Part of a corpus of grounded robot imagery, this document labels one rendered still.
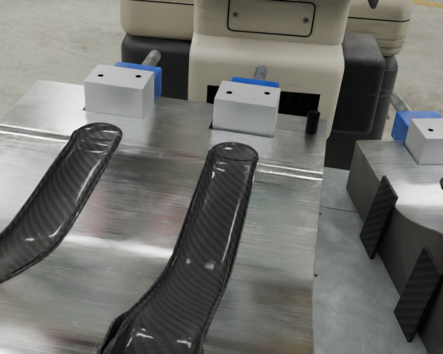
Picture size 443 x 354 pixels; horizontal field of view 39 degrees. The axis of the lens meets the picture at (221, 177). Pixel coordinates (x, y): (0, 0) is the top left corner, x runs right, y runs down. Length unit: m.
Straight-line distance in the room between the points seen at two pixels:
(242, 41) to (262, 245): 0.56
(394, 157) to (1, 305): 0.38
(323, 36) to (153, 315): 0.67
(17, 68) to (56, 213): 2.40
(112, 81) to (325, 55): 0.45
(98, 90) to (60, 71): 2.25
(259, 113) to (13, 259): 0.22
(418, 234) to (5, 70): 2.45
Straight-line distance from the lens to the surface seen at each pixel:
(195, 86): 0.93
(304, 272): 0.39
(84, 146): 0.50
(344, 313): 0.49
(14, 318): 0.30
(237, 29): 0.93
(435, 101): 2.81
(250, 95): 0.51
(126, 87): 0.52
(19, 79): 2.72
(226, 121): 0.51
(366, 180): 0.58
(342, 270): 0.53
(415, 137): 0.59
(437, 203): 0.54
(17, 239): 0.42
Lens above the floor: 1.14
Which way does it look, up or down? 34 degrees down
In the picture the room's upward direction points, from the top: 4 degrees clockwise
